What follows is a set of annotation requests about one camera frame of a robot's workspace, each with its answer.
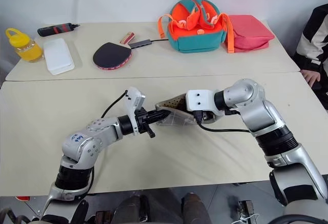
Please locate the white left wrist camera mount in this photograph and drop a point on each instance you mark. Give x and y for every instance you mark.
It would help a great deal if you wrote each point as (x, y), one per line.
(135, 101)

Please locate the pink fabric pouch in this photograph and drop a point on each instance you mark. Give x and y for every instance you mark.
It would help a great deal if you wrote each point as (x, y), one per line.
(249, 33)

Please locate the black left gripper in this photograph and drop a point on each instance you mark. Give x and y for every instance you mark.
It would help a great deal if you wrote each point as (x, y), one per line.
(141, 121)

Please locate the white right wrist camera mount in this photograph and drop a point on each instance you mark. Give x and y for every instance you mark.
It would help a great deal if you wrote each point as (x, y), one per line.
(200, 101)

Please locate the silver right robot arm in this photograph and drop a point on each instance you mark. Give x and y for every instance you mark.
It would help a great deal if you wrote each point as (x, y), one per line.
(256, 111)

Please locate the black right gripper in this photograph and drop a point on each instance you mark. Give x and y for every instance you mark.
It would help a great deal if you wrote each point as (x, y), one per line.
(206, 116)

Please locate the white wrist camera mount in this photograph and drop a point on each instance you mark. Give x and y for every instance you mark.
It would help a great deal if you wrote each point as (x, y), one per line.
(135, 101)
(200, 101)

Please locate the black red table tennis paddle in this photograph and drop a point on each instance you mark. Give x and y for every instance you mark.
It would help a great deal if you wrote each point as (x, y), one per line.
(111, 55)

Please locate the dark rounded shape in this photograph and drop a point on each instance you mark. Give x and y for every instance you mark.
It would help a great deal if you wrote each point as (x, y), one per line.
(194, 208)

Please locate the person in black white jacket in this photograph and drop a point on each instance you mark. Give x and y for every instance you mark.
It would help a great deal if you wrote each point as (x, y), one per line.
(314, 37)

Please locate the orange teal backpack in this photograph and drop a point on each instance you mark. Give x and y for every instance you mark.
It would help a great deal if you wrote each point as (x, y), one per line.
(194, 38)

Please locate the yellow lidded plastic jar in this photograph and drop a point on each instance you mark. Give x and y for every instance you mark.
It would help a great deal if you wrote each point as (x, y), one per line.
(28, 51)

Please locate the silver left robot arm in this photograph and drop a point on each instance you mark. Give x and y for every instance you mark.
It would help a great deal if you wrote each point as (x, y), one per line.
(77, 144)

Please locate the small red object under table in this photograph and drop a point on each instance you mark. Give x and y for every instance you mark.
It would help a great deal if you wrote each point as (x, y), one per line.
(22, 198)

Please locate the person's bare hand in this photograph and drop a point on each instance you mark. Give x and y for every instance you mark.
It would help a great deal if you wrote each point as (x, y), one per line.
(311, 76)

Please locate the white rectangular box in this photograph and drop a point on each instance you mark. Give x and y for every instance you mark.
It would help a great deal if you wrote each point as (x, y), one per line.
(58, 56)

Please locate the grey usb hub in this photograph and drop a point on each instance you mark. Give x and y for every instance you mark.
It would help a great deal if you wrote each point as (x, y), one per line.
(139, 43)

